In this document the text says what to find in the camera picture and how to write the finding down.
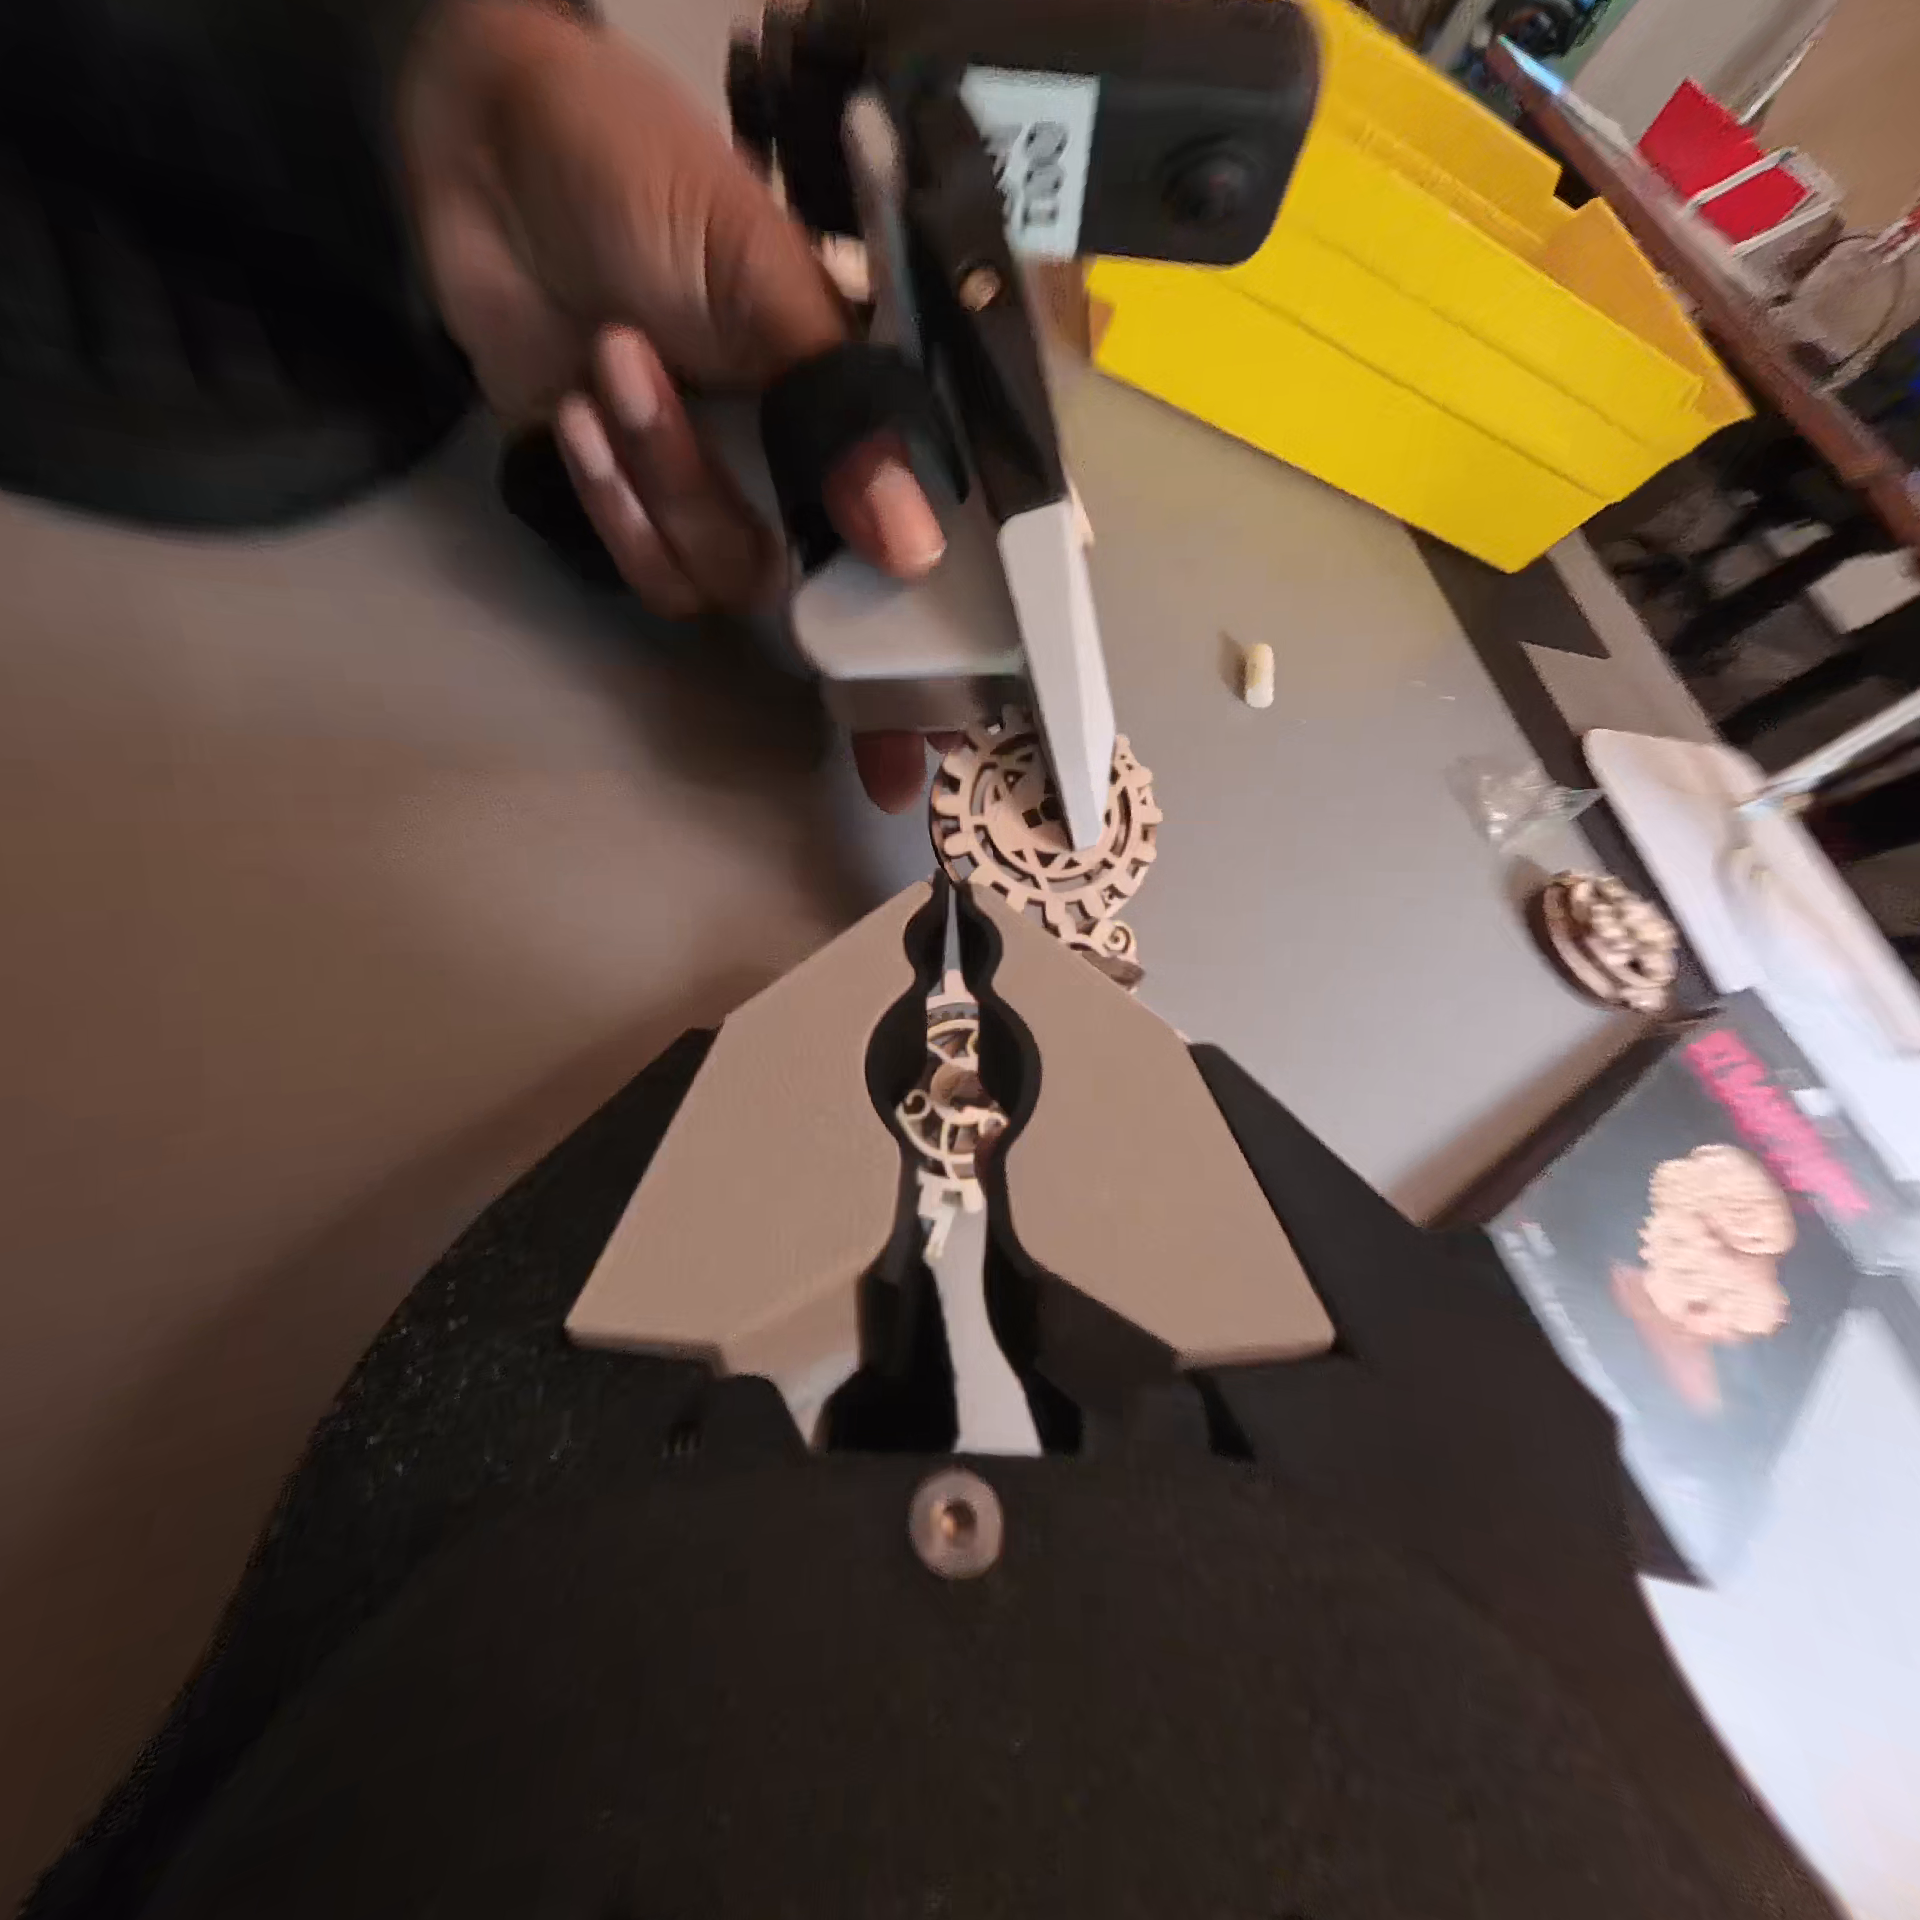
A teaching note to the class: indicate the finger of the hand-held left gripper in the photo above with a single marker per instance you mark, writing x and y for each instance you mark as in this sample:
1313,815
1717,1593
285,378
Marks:
1065,660

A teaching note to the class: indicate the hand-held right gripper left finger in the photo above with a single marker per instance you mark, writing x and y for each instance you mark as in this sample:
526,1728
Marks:
751,1201

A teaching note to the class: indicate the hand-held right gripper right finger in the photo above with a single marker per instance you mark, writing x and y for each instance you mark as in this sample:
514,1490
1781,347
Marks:
1154,1201

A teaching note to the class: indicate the wooden gear assembly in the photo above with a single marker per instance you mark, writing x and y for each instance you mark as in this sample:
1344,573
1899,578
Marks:
990,826

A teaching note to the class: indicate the person's left forearm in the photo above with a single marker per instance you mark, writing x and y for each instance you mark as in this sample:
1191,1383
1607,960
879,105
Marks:
181,255

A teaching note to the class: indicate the person's left hand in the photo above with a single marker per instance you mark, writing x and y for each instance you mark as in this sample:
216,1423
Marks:
645,300

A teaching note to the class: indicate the small white peg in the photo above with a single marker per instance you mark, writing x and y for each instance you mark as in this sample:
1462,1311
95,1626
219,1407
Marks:
1258,673

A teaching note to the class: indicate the clear plastic bag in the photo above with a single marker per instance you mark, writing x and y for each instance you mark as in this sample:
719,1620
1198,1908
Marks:
1507,799

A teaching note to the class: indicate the yellow plastic bin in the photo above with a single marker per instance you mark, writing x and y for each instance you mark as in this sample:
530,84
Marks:
1425,345

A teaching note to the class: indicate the small round wooden gear stack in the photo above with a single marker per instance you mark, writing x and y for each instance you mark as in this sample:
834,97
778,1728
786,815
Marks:
1611,938

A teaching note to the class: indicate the black puzzle box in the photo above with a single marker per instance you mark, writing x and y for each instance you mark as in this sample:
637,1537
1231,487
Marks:
1695,1349

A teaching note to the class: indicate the white book stand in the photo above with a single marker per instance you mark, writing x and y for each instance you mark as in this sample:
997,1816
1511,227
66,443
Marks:
1681,839

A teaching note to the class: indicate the small red bin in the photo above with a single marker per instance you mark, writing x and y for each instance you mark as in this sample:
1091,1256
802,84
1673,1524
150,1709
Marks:
1725,165

